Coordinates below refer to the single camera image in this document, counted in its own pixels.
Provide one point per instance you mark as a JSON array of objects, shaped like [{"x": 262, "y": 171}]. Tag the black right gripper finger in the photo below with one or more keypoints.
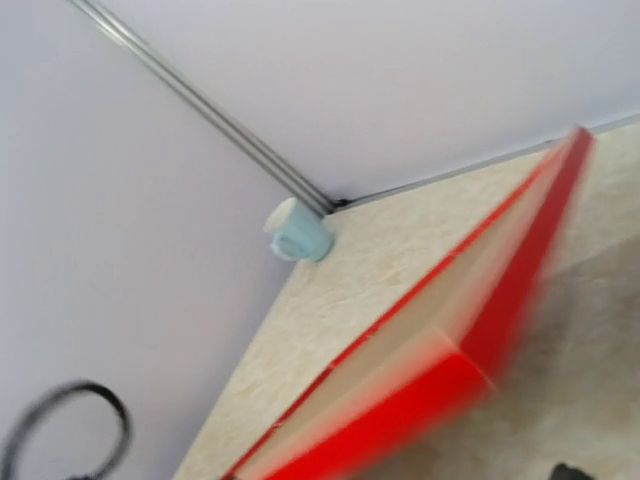
[{"x": 562, "y": 471}]

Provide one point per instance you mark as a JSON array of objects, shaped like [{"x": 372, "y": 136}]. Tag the light blue mug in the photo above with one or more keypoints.
[{"x": 297, "y": 233}]

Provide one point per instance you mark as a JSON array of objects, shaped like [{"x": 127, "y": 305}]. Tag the red wooden picture frame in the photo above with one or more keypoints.
[{"x": 437, "y": 349}]

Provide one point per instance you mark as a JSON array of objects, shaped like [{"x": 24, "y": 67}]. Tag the left aluminium corner post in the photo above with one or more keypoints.
[{"x": 243, "y": 138}]

